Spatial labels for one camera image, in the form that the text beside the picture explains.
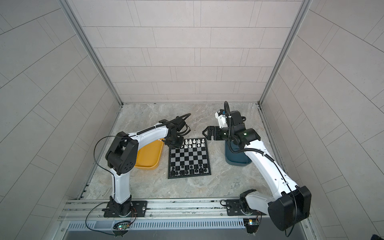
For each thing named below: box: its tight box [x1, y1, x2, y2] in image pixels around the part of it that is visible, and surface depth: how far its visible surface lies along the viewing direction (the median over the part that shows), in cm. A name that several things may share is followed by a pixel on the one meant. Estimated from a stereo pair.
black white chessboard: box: [168, 137, 212, 179], surface depth 87 cm
